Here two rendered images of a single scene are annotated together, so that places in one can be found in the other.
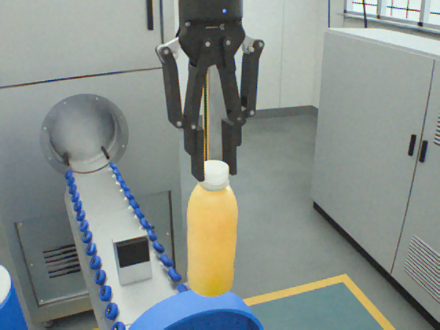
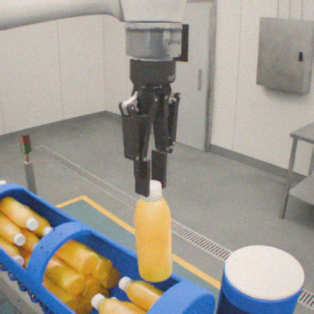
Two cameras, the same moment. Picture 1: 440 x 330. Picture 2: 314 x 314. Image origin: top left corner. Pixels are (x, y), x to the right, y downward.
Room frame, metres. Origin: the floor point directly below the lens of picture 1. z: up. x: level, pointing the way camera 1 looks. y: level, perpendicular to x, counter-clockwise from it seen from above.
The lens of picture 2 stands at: (1.00, -0.22, 1.78)
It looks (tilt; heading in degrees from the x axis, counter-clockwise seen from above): 23 degrees down; 155
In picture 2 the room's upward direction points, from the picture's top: straight up
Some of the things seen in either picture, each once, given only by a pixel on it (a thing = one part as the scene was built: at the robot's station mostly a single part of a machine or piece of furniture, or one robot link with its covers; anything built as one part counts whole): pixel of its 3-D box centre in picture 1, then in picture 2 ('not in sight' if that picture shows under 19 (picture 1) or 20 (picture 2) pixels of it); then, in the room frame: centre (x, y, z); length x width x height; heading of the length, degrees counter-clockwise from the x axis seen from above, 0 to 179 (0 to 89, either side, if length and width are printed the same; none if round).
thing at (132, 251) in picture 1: (133, 259); not in sight; (0.95, 0.25, 1.00); 0.10 x 0.04 x 0.15; 115
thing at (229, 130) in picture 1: (229, 147); (142, 177); (0.51, -0.01, 1.53); 0.03 x 0.01 x 0.07; 24
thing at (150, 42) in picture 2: not in sight; (153, 41); (0.50, 0.01, 1.76); 0.09 x 0.09 x 0.06
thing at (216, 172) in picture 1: (214, 172); (150, 188); (0.50, 0.01, 1.50); 0.04 x 0.04 x 0.02
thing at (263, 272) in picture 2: not in sight; (264, 270); (0.40, 0.48, 1.03); 0.28 x 0.28 x 0.01
